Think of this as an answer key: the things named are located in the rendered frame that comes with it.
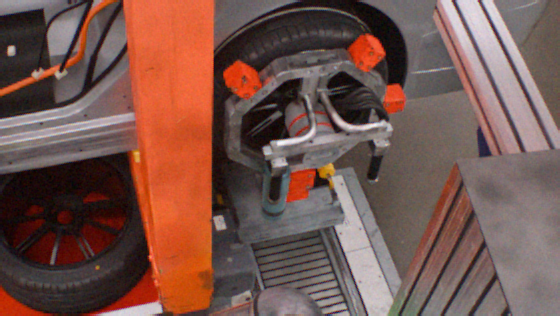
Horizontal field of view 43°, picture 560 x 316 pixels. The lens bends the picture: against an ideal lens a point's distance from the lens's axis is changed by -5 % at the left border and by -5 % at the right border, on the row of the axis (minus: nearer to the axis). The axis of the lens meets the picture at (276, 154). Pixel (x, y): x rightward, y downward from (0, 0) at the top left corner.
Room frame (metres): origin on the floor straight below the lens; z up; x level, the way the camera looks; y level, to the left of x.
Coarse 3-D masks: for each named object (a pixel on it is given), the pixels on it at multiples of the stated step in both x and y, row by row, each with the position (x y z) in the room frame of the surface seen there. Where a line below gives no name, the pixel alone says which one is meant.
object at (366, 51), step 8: (360, 40) 1.74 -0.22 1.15; (368, 40) 1.73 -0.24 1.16; (376, 40) 1.76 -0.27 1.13; (352, 48) 1.74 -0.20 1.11; (360, 48) 1.72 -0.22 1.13; (368, 48) 1.70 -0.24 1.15; (376, 48) 1.71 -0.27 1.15; (352, 56) 1.71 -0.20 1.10; (360, 56) 1.69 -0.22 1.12; (368, 56) 1.69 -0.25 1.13; (376, 56) 1.70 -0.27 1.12; (360, 64) 1.68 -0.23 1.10; (368, 64) 1.69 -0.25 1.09
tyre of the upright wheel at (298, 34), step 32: (320, 0) 1.89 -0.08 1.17; (256, 32) 1.72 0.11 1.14; (288, 32) 1.71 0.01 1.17; (320, 32) 1.73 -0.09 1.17; (352, 32) 1.78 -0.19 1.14; (224, 64) 1.65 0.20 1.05; (256, 64) 1.64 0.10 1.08; (384, 64) 1.82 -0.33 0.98; (224, 96) 1.60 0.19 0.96; (224, 128) 1.61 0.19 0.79
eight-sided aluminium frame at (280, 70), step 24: (264, 72) 1.61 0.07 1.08; (288, 72) 1.59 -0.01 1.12; (312, 72) 1.62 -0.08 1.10; (360, 72) 1.69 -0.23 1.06; (240, 96) 1.58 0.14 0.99; (264, 96) 1.57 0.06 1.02; (384, 96) 1.73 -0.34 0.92; (240, 120) 1.54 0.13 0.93; (360, 120) 1.75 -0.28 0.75; (240, 144) 1.59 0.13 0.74; (264, 168) 1.58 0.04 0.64
